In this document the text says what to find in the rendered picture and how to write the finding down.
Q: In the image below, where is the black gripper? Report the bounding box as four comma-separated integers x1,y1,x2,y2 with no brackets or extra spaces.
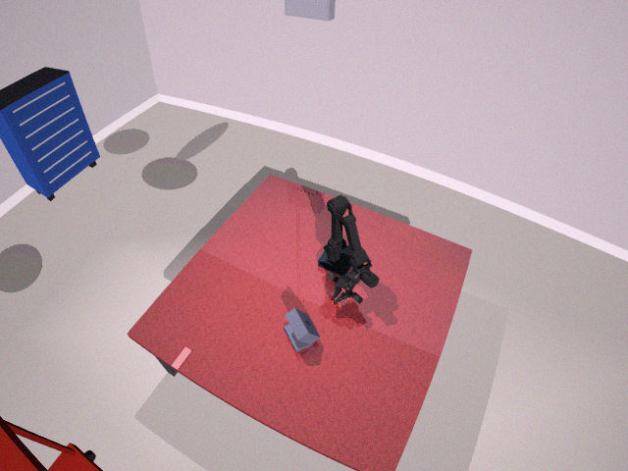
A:
327,272,363,304

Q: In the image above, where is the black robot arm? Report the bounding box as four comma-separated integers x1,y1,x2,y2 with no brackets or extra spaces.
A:
324,195,380,288

